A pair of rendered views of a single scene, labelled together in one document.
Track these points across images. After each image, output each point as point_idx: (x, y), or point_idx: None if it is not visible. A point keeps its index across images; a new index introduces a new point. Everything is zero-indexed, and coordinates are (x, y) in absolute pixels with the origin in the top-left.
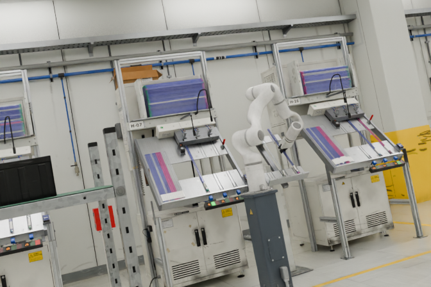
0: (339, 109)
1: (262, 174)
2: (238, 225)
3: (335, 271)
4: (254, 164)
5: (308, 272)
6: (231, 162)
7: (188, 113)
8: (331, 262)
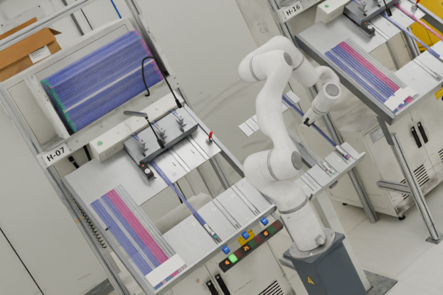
0: None
1: (314, 218)
2: (266, 246)
3: (435, 281)
4: (298, 209)
5: (391, 289)
6: (232, 164)
7: (140, 114)
8: (415, 253)
